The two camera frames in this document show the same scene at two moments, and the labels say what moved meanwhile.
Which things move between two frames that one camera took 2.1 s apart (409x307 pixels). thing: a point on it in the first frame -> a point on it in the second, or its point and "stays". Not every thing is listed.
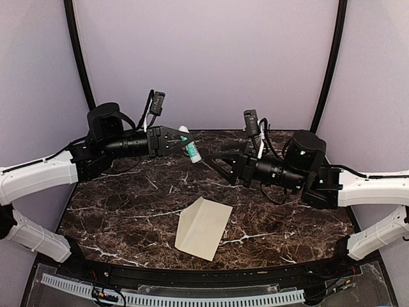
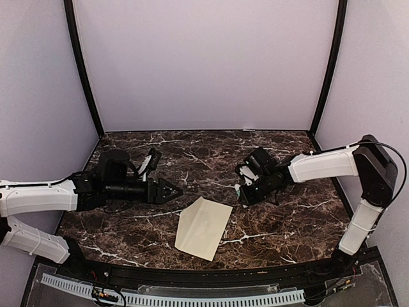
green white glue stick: [192, 148] -> [237, 189]
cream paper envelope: [200, 227] stays
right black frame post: [339, 32] stays
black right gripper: [239, 166] -> [248, 199]
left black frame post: [90, 98] stays
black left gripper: [163, 148] -> [159, 194]
